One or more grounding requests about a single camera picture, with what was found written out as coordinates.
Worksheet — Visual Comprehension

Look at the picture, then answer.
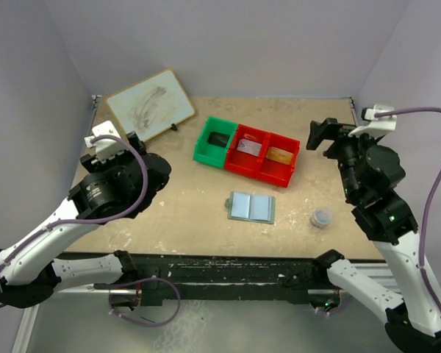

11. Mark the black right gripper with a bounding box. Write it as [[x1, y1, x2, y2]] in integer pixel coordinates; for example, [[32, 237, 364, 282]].
[[306, 117, 381, 200]]

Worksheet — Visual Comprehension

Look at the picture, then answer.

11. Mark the teal leather card holder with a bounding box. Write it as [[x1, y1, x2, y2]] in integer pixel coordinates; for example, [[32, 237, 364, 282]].
[[225, 191, 276, 224]]

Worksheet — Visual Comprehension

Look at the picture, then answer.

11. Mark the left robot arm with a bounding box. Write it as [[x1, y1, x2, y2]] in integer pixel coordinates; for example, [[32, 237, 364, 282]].
[[0, 132, 172, 309]]

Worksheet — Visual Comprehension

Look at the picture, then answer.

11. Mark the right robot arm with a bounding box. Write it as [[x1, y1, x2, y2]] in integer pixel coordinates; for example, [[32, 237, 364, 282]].
[[306, 118, 441, 352]]

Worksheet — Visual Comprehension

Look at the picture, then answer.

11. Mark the orange card in bin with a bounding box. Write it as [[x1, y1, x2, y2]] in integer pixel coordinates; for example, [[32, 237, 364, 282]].
[[266, 146, 294, 165]]

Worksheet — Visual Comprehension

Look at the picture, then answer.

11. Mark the silver card in bin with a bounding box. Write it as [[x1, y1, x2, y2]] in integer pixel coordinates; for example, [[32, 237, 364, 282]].
[[237, 139, 262, 157]]

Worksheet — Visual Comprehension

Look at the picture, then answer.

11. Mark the black card in green bin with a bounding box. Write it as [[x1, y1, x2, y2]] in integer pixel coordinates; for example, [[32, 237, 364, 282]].
[[207, 132, 230, 149]]

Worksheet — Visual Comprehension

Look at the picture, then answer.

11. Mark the yellow framed whiteboard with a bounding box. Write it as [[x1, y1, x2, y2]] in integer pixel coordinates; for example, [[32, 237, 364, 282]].
[[106, 69, 196, 142]]

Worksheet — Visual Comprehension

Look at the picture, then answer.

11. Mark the green plastic bin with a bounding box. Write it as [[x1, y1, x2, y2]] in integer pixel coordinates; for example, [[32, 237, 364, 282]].
[[193, 116, 238, 169]]

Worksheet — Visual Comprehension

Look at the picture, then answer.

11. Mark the red double plastic bin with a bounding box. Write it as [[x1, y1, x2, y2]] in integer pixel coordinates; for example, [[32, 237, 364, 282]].
[[224, 124, 301, 188]]

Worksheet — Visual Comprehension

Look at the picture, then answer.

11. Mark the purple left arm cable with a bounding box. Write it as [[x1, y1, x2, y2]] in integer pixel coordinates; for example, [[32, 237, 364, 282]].
[[0, 134, 183, 327]]

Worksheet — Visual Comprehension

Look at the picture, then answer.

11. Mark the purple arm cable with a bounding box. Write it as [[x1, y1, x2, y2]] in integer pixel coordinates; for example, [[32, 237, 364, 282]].
[[318, 106, 441, 321], [0, 134, 183, 327]]

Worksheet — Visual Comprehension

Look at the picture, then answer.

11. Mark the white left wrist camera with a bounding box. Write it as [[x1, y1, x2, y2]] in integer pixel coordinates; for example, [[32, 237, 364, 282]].
[[84, 121, 126, 163]]

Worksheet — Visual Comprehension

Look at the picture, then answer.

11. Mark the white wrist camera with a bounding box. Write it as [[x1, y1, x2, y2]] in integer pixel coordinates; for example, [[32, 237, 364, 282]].
[[348, 104, 397, 139], [84, 121, 126, 163]]

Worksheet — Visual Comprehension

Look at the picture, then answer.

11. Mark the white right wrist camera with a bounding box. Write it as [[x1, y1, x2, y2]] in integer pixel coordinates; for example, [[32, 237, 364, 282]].
[[348, 104, 397, 139]]

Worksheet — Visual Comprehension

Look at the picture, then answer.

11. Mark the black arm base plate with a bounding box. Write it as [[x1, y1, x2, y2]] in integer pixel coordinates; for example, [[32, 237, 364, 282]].
[[93, 252, 356, 307]]

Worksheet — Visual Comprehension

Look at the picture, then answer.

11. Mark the aluminium frame rail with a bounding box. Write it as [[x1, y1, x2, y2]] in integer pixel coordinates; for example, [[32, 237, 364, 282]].
[[11, 260, 435, 353]]

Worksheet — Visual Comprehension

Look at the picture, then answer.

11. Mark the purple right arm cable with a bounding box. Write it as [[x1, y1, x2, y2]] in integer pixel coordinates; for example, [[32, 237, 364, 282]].
[[318, 106, 441, 321]]

